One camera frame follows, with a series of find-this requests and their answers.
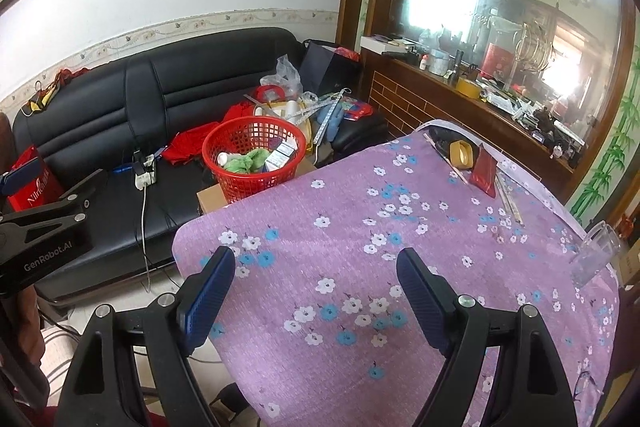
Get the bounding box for red knotted cord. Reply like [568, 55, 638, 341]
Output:
[52, 67, 91, 90]

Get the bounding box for red printed packet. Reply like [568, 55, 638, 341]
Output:
[345, 102, 374, 121]

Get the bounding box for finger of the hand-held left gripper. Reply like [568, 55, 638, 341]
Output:
[0, 157, 44, 198]
[0, 168, 109, 234]

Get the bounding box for wooden cabinet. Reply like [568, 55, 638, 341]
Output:
[337, 0, 640, 202]

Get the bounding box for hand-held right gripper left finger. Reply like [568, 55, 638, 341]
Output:
[52, 246, 237, 427]

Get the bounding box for red paper bag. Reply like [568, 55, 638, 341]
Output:
[7, 146, 66, 212]

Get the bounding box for black leather sofa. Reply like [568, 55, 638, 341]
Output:
[12, 27, 388, 308]

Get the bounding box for pale wooden sticks bundle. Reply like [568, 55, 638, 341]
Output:
[494, 171, 525, 226]

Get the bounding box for yellow tape roll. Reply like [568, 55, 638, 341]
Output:
[448, 139, 476, 168]

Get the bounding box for clear plastic bag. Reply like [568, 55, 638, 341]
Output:
[260, 54, 304, 100]

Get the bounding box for cardboard box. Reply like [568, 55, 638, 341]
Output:
[196, 164, 317, 220]

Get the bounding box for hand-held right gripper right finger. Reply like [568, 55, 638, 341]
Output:
[396, 248, 583, 427]

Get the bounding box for white power strip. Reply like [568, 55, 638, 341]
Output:
[131, 150, 157, 190]

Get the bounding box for eyeglasses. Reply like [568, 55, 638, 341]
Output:
[572, 369, 607, 404]

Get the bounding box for person's left forearm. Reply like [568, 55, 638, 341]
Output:
[10, 284, 45, 388]

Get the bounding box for white flat box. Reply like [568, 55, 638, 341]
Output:
[360, 34, 401, 56]

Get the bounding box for red cloth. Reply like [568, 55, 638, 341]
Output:
[162, 104, 253, 165]

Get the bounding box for green towel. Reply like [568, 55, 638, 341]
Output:
[223, 150, 273, 175]

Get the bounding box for blue cloth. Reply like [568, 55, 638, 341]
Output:
[326, 102, 347, 141]

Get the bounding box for white power cable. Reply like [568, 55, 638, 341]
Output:
[139, 187, 152, 294]

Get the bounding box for bamboo wall decor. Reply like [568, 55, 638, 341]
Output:
[570, 94, 640, 228]

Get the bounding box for purple floral tablecloth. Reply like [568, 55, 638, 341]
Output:
[172, 122, 623, 427]

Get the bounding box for dark red flat packet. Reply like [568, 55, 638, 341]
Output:
[470, 146, 499, 199]

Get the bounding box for red plastic basket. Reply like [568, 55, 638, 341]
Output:
[201, 116, 307, 204]

